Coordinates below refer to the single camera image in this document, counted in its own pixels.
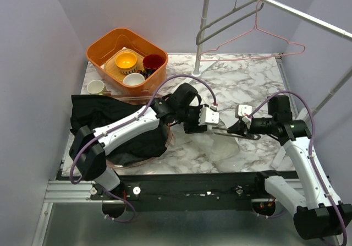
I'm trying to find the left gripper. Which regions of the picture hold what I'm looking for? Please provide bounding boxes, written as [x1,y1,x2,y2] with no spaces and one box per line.
[176,104,209,135]

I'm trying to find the black mounting bar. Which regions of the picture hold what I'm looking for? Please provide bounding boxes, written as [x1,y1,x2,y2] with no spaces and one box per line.
[90,170,300,212]

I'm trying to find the yellow bowl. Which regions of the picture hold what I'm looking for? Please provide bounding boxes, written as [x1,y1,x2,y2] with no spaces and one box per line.
[115,52,138,74]

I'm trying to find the white skirt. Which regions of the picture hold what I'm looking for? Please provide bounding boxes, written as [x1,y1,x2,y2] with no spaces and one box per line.
[189,119,240,172]

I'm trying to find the dark red cup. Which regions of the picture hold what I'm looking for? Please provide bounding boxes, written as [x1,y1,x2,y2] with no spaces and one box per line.
[142,54,164,78]

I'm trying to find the white mug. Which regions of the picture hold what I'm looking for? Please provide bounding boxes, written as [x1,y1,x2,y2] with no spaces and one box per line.
[86,80,107,95]

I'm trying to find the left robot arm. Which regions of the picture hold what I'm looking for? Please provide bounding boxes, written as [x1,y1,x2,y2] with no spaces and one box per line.
[70,84,218,199]

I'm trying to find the grey hanger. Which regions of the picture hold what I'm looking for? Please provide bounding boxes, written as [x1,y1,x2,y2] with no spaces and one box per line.
[213,127,261,141]
[200,0,256,44]

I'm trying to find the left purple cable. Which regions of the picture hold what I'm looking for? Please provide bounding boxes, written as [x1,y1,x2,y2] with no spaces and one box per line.
[68,74,218,222]

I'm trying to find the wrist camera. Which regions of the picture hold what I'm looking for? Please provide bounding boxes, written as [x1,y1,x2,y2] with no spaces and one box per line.
[235,105,252,129]
[199,104,220,126]

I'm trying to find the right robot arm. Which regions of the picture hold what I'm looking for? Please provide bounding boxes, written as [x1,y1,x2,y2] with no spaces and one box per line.
[228,90,351,245]

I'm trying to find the orange plastic bin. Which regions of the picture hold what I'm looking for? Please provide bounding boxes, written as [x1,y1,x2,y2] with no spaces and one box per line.
[86,28,168,95]

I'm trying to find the woven bamboo mat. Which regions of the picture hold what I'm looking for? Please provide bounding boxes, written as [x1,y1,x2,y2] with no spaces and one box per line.
[104,49,139,81]

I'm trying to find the white bowl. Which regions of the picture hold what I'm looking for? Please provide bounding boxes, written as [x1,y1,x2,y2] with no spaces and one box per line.
[123,73,145,86]

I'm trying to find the silver clothes rack rail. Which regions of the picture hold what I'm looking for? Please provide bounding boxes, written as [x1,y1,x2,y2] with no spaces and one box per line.
[262,0,351,41]

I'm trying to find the black garment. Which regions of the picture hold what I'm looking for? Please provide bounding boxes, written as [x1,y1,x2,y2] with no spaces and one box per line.
[70,95,168,167]

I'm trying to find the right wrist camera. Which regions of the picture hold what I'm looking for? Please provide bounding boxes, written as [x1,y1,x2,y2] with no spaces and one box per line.
[235,105,252,129]

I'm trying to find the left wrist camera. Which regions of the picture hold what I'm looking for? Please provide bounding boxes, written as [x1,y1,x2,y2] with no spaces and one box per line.
[199,104,220,126]

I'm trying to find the clear pink plastic basket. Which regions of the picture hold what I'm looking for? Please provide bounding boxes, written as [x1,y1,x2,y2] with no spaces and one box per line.
[107,95,174,170]

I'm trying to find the pink wire hanger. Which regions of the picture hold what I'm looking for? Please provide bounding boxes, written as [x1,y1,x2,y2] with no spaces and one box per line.
[196,0,306,62]

